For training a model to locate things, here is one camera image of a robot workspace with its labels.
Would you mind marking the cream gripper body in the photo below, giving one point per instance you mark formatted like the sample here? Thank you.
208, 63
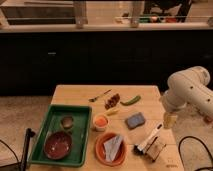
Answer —
169, 120

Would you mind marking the blue sponge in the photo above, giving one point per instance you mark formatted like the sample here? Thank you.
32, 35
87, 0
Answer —
135, 120

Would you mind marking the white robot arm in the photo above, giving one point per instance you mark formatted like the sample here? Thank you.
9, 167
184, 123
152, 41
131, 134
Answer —
187, 86

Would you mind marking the wooden holder box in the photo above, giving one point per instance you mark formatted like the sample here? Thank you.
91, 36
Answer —
155, 148

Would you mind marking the green chili pepper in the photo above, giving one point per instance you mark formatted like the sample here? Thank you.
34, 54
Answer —
132, 101

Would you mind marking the yellow food piece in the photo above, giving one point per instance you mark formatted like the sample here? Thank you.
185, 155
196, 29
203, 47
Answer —
112, 112

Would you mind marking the brown food pieces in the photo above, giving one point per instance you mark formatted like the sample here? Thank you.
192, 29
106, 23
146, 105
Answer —
112, 102

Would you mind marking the grey folded napkin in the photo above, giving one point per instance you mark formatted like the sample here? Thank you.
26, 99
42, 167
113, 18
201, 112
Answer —
111, 147

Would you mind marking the orange plate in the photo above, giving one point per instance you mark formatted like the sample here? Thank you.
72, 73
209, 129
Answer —
100, 151

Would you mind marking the white cup orange contents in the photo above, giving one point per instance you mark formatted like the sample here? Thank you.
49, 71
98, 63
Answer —
100, 122

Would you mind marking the metal fork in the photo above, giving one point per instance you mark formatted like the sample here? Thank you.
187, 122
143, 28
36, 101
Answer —
99, 96

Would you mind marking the green plastic tray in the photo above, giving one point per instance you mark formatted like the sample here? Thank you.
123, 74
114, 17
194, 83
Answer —
79, 133

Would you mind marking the small brown cup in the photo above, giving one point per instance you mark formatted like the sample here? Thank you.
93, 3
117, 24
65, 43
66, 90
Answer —
67, 122

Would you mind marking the dark red bowl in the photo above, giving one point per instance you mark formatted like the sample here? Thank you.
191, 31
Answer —
57, 145

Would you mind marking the black stand left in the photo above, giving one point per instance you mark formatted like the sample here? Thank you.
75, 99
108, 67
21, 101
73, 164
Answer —
20, 164

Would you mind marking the white handled brush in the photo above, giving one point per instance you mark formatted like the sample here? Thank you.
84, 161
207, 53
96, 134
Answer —
140, 148

